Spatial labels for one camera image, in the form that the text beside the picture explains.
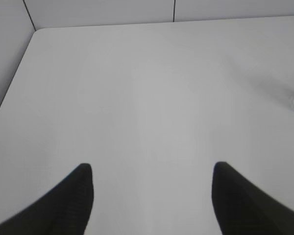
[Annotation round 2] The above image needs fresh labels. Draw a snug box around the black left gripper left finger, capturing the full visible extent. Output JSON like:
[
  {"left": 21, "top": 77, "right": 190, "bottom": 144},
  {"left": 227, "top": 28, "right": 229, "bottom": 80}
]
[{"left": 0, "top": 163, "right": 94, "bottom": 235}]

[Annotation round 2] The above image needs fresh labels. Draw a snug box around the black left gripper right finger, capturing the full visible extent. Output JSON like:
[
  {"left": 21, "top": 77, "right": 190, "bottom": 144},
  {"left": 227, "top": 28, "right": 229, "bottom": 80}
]
[{"left": 211, "top": 162, "right": 294, "bottom": 235}]

